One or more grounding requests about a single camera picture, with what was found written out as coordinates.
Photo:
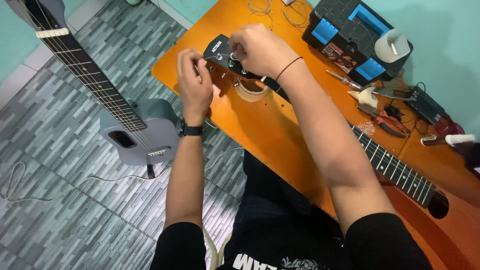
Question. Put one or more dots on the person's right hand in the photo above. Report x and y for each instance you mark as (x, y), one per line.
(264, 50)

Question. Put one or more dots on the person's left hand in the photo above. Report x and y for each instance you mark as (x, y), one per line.
(195, 93)

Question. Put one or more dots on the person's right fingers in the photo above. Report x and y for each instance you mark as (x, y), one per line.
(237, 45)

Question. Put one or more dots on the person's left fingers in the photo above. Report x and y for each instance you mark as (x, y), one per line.
(189, 60)

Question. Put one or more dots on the orange acoustic guitar black headstock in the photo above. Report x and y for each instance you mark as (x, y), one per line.
(397, 172)

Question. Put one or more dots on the beige tape roll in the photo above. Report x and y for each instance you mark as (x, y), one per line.
(252, 95)

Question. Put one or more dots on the black wrist band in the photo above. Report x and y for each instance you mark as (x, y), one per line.
(288, 67)

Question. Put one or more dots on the black wristwatch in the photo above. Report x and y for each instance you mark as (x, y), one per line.
(192, 130)

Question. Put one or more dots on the grey acoustic guitar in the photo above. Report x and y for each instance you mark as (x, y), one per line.
(150, 123)

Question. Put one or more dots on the black toolbox blue latches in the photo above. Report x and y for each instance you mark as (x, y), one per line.
(348, 33)

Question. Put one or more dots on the black guitar stand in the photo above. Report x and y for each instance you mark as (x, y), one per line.
(150, 171)

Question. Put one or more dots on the white cloth scrap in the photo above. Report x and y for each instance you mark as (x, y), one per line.
(365, 98)

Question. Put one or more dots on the clear plastic scrap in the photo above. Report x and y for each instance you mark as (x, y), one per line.
(365, 128)

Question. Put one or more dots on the person's dark trousers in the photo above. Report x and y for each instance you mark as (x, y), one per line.
(273, 195)

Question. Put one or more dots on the grey metal cutter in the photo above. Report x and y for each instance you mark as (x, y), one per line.
(393, 93)

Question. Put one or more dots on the black electronic box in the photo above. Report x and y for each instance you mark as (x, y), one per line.
(427, 105)

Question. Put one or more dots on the dark red pouch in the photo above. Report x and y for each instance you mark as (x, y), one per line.
(450, 127)

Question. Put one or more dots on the brown bottle white cap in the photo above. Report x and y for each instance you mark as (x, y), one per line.
(450, 140)

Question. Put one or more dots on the person's black shirt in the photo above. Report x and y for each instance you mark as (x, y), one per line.
(375, 247)

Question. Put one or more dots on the cream chair frame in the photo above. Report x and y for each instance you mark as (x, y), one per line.
(213, 251)

